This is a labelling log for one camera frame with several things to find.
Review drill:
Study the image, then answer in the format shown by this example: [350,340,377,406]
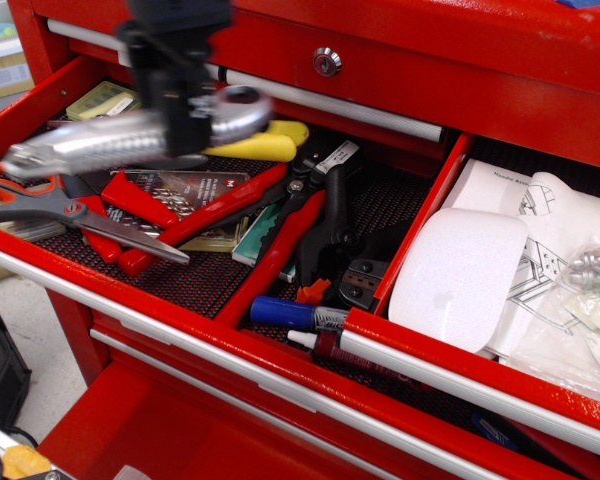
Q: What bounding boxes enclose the orange grey scissors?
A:
[0,164,189,264]

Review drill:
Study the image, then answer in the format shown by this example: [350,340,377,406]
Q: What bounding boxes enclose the silver box cutter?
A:
[0,85,273,179]

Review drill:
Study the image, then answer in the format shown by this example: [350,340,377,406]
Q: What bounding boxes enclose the white instruction paper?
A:
[443,159,600,362]

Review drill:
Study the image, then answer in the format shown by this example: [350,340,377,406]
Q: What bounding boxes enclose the green plastic bit case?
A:
[66,81,141,121]

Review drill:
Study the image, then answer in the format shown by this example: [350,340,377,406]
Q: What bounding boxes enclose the orange plastic piece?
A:
[296,279,332,306]

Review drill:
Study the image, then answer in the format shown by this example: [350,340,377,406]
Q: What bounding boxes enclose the white computer mouse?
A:
[388,208,528,353]

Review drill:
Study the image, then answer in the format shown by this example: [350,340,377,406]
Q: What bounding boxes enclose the plastic bag of hardware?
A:
[508,238,600,401]

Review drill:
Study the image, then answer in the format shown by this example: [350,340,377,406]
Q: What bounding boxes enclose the red drawer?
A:
[0,54,600,480]
[339,132,600,464]

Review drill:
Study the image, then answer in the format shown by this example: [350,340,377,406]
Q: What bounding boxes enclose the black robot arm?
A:
[116,0,232,157]

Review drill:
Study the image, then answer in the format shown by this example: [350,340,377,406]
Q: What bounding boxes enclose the right red drawer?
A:
[339,132,600,464]

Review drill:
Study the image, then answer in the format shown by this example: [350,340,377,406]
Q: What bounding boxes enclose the teal sanding block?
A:
[231,204,281,267]

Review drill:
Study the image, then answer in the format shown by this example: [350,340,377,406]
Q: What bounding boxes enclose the red threadlocker bottle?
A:
[286,329,421,391]

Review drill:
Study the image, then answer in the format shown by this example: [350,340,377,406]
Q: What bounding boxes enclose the silver chest lock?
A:
[313,47,342,77]

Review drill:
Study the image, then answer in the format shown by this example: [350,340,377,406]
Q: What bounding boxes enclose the drill bit package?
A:
[125,169,250,253]

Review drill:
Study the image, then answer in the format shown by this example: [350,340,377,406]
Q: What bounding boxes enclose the clear plastic bit box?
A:
[0,220,67,242]

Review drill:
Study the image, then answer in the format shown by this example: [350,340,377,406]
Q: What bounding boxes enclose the red handled wire cutter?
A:
[214,189,326,328]

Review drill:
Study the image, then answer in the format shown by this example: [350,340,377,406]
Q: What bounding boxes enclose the black crimping tool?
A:
[295,138,412,311]

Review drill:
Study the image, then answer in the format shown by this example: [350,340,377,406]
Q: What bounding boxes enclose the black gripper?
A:
[117,17,220,157]

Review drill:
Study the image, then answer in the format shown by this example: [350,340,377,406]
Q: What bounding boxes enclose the blue capped marker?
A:
[250,296,349,332]

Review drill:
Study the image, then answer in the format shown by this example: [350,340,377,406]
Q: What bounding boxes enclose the red handled pliers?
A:
[77,164,287,248]

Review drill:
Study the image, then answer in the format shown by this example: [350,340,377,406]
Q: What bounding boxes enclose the left red drawer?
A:
[0,54,600,480]

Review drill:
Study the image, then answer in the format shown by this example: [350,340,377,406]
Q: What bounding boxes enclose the red tool chest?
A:
[4,0,600,480]

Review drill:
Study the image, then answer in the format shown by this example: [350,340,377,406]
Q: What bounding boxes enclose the yellow handled wire stripper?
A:
[202,120,310,162]

